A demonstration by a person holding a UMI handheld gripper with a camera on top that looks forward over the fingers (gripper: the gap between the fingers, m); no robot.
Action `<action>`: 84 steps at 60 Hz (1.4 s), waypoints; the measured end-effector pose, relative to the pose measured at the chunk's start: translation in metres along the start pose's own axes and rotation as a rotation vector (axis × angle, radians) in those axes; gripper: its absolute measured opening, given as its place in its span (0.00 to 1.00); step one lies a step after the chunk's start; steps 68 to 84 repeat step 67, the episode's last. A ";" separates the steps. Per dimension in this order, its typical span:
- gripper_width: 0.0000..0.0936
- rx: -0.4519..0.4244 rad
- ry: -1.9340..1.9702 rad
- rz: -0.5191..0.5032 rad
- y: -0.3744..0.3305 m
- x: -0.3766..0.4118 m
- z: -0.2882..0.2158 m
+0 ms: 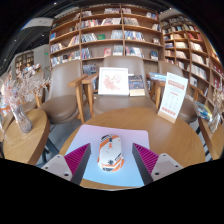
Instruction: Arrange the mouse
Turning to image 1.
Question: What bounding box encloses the dark blue book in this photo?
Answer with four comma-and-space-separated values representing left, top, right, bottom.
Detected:
128, 74, 146, 98

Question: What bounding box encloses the white sign in wooden base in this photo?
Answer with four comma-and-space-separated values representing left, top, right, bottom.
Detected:
157, 71, 189, 124

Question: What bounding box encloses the small distant wooden bookshelf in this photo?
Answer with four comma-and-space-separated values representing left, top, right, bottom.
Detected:
13, 49, 36, 76

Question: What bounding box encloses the curved wooden bookshelf unit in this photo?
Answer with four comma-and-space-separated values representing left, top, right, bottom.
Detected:
159, 13, 224, 111

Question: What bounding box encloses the pink blue gradient mouse pad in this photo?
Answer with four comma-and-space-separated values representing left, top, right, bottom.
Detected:
64, 124, 151, 188

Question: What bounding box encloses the white framed pink floral picture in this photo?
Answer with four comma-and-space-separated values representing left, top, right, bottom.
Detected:
97, 66, 130, 97

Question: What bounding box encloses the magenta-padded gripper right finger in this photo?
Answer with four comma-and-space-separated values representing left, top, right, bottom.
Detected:
131, 142, 184, 186

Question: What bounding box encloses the wide wooden bookshelf unit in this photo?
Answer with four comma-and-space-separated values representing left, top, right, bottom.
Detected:
48, 3, 166, 76

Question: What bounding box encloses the white orange black computer mouse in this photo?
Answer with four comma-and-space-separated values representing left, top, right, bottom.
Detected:
97, 133, 125, 173

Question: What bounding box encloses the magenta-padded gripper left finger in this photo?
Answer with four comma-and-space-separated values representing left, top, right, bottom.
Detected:
41, 142, 92, 186

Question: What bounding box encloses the stack of light blue books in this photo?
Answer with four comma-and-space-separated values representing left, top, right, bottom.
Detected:
148, 71, 168, 83

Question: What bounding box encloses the round wooden side table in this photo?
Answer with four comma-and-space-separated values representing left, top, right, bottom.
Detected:
2, 108, 51, 167
197, 114, 224, 161

